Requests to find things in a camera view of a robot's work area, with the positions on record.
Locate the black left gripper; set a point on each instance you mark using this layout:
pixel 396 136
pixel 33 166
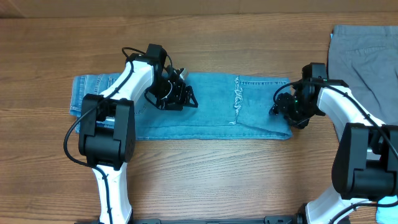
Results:
pixel 181 97

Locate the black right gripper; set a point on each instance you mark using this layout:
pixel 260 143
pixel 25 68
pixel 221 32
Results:
pixel 281 106

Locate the light blue denim jeans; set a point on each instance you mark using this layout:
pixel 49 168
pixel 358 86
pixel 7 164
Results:
pixel 229 107

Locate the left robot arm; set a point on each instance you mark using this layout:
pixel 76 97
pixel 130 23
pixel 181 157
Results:
pixel 107 135

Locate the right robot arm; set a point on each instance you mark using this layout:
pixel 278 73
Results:
pixel 364 170

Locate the grey folded trousers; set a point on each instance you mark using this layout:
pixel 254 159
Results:
pixel 365 57

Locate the light blue cloth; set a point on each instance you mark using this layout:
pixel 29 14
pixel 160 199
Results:
pixel 387 215

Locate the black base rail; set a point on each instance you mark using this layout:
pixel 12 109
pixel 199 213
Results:
pixel 211 221

